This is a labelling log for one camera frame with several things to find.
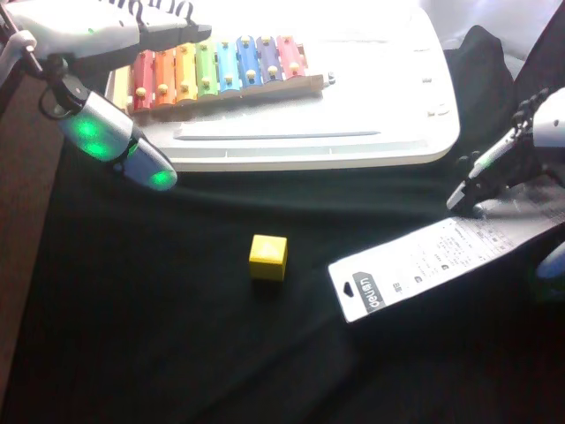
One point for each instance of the yellow wooden cube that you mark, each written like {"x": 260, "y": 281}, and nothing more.
{"x": 267, "y": 258}

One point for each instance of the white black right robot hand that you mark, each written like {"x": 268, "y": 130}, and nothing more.
{"x": 547, "y": 123}

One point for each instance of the rainbow wooden xylophone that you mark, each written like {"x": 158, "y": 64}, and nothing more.
{"x": 220, "y": 70}

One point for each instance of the white plastic box lid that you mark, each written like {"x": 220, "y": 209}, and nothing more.
{"x": 309, "y": 146}

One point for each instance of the silver deli blister pack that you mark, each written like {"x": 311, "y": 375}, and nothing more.
{"x": 441, "y": 260}

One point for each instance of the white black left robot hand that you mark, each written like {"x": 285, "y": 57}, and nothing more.
{"x": 97, "y": 35}

